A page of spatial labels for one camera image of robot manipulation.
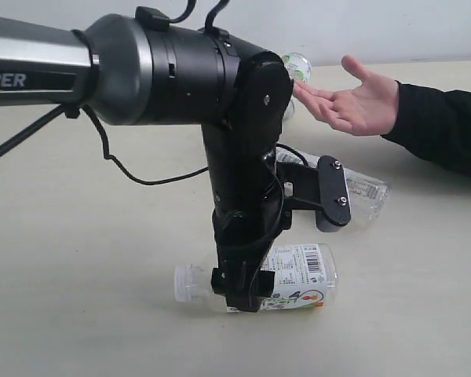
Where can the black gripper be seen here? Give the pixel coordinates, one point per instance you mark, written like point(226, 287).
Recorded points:
point(248, 207)

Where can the black sleeved forearm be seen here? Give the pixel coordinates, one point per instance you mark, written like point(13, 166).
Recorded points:
point(435, 126)

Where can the person's open bare hand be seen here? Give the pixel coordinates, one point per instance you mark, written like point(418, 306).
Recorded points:
point(369, 109)

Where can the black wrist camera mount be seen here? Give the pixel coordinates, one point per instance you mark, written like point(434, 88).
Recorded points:
point(321, 189)

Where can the white label clear bottle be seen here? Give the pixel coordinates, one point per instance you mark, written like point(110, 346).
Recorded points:
point(367, 195)

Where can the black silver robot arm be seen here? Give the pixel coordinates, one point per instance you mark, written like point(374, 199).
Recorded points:
point(145, 70)

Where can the wide clear colourful label bottle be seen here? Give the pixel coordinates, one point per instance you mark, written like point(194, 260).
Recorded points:
point(305, 277)

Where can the green label clear bottle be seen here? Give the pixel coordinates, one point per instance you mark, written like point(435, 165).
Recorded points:
point(299, 69)

